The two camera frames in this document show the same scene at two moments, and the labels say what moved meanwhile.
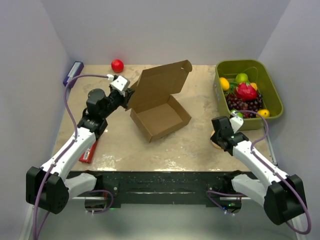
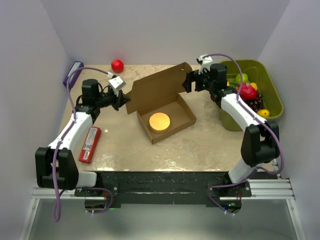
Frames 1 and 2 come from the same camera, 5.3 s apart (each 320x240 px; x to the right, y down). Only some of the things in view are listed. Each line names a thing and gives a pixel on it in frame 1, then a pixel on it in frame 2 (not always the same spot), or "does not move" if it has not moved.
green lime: x=242 y=77 does not move
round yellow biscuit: x=215 y=145 to x=159 y=122
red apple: x=117 y=65 does not move
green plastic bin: x=256 y=73 does not move
